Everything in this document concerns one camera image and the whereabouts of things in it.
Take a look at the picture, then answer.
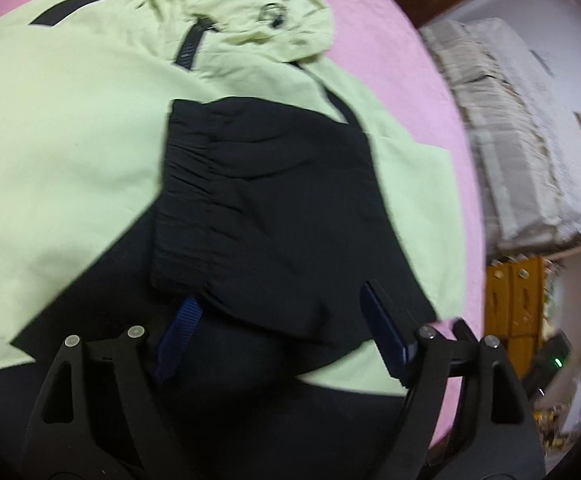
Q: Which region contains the black device with green light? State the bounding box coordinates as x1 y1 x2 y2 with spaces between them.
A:
521 330 574 401

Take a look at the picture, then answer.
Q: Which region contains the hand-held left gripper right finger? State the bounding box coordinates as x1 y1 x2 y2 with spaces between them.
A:
359 279 546 480

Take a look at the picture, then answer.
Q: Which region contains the white quilted furniture cover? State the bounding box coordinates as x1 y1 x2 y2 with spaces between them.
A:
421 17 581 256

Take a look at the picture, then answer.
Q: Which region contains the light green and black jacket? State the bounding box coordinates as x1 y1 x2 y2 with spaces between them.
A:
0 0 464 480

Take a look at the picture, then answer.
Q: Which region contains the pink bed blanket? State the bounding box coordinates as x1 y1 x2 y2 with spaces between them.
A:
0 0 489 461

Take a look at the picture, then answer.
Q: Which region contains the yellow wooden cabinet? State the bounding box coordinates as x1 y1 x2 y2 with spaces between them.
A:
485 255 546 381

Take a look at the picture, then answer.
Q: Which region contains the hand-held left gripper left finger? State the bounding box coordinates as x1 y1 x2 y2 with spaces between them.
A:
20 296 206 480

